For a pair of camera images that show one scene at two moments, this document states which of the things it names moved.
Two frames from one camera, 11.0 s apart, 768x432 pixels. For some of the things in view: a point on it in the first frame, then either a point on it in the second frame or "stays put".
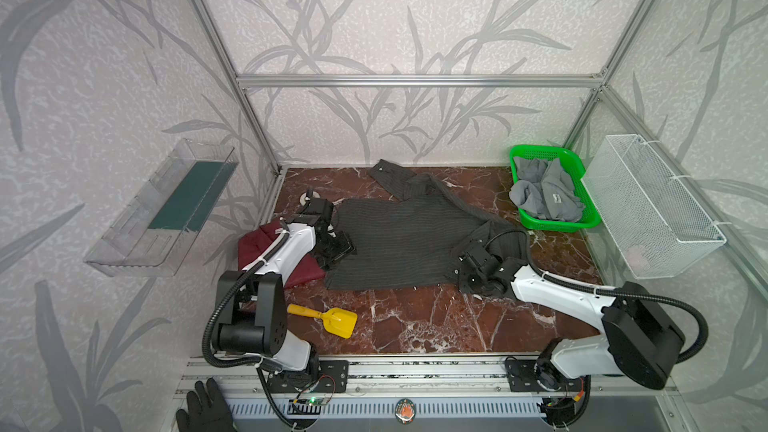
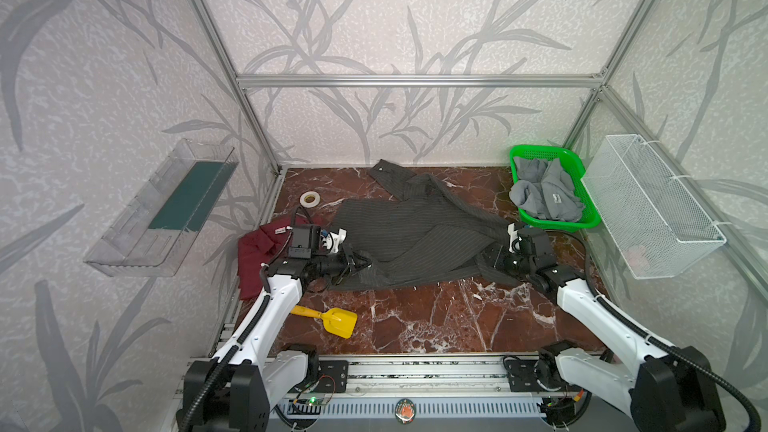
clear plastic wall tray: [150, 236] stays put
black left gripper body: [335, 243] to [346, 260]
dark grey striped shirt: [414, 242] stays put
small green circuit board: [312, 401] stays put
